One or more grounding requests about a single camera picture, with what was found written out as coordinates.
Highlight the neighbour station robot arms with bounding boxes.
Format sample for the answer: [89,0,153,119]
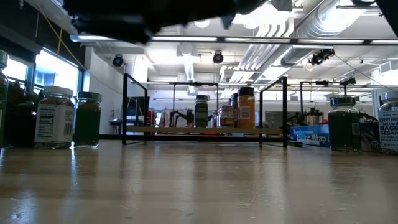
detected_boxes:
[169,110,195,128]
[289,107,327,127]

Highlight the dark computer monitor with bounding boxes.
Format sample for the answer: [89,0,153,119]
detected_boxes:
[126,96,150,118]

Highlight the yellow black-lid spice bottle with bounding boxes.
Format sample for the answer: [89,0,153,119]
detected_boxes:
[237,86,256,129]

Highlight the large bright window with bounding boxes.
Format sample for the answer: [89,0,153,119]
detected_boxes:
[0,46,83,131]

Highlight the blue plastic wrap box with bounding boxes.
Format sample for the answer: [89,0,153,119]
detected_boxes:
[289,121,382,153]

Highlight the blue-white box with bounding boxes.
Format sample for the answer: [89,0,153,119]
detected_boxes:
[377,90,398,156]

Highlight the black metal workcell frame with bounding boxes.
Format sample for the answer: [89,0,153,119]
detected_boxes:
[298,77,357,126]

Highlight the dark dome fixture with bar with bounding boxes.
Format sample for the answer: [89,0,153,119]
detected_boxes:
[336,0,382,17]

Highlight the potted succulent plant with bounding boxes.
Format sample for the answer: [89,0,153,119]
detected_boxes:
[6,79,40,149]

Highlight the white-lid bagel seasoning jar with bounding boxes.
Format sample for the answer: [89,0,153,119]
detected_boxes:
[34,85,75,149]

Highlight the silver ventilation duct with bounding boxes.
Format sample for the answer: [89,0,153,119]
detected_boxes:
[279,0,368,67]

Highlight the yellow wall cable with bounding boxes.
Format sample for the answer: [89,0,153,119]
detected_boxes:
[40,12,90,71]

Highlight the black track light cluster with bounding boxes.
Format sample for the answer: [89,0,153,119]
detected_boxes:
[307,48,336,66]

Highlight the black wire wooden spice shelf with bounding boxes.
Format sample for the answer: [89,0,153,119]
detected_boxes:
[121,73,289,149]

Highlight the dark grey mount block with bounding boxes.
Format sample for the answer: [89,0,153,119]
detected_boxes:
[269,0,294,12]

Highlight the black bar with light strips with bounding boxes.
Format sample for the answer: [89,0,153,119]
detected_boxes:
[70,35,398,45]

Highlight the white air vent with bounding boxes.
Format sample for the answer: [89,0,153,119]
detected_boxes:
[378,60,393,75]

